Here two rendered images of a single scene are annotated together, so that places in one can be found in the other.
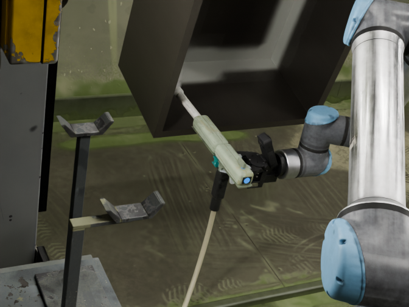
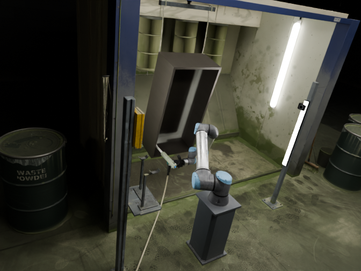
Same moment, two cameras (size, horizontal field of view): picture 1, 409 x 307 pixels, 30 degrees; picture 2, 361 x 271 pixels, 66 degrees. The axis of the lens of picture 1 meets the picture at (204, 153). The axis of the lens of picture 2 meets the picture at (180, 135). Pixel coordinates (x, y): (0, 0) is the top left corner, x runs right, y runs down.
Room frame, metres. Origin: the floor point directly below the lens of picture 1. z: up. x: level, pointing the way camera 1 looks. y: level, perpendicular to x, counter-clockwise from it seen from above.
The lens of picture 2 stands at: (-0.91, 0.04, 2.25)
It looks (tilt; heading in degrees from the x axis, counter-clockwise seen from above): 26 degrees down; 356
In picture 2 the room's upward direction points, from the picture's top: 9 degrees clockwise
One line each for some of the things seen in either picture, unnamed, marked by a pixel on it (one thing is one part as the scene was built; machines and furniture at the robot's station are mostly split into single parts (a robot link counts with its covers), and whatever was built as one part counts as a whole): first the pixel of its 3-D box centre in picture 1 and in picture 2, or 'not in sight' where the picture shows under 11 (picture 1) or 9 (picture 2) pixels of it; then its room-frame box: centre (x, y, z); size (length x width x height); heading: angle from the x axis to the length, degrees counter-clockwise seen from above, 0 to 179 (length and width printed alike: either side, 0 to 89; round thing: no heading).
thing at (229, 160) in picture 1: (204, 153); (164, 161); (1.94, 0.00, 0.47); 0.49 x 0.05 x 0.23; 32
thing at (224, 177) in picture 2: not in sight; (221, 182); (1.13, -0.52, 0.83); 0.17 x 0.15 x 0.18; 92
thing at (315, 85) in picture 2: not in sight; (291, 149); (1.98, -1.48, 0.82); 0.05 x 0.05 x 1.64; 31
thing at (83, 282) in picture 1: (81, 250); (144, 181); (0.85, 0.15, 0.95); 0.26 x 0.15 x 0.32; 31
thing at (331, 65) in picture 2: not in sight; (316, 106); (2.79, -2.03, 1.14); 0.18 x 0.18 x 2.29; 31
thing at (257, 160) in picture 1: (260, 168); (178, 163); (1.90, -0.17, 0.49); 0.12 x 0.08 x 0.09; 122
